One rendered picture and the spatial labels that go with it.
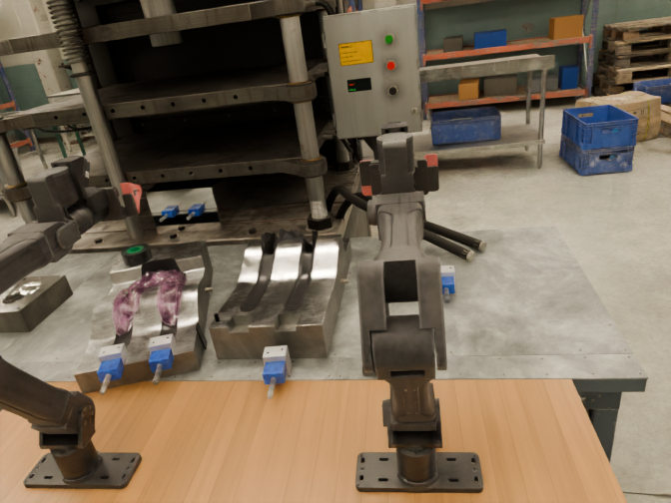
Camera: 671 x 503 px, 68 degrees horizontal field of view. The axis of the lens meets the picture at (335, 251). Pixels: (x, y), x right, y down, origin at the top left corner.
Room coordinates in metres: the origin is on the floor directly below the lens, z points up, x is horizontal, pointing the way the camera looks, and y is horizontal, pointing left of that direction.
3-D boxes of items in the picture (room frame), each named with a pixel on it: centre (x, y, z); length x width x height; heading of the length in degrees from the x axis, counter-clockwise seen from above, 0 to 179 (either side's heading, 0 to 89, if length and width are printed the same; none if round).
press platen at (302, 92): (2.15, 0.52, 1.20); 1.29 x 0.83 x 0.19; 78
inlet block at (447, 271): (1.08, -0.26, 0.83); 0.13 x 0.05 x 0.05; 169
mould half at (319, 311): (1.17, 0.13, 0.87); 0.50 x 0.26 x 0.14; 168
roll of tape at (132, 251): (1.33, 0.57, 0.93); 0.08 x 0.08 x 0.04
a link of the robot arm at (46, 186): (0.85, 0.48, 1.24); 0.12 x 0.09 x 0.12; 170
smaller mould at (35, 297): (1.31, 0.92, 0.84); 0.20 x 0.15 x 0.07; 168
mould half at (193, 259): (1.16, 0.50, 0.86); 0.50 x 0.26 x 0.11; 6
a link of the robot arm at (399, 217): (0.58, -0.08, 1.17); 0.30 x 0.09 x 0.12; 170
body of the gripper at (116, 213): (0.94, 0.46, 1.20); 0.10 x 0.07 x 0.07; 80
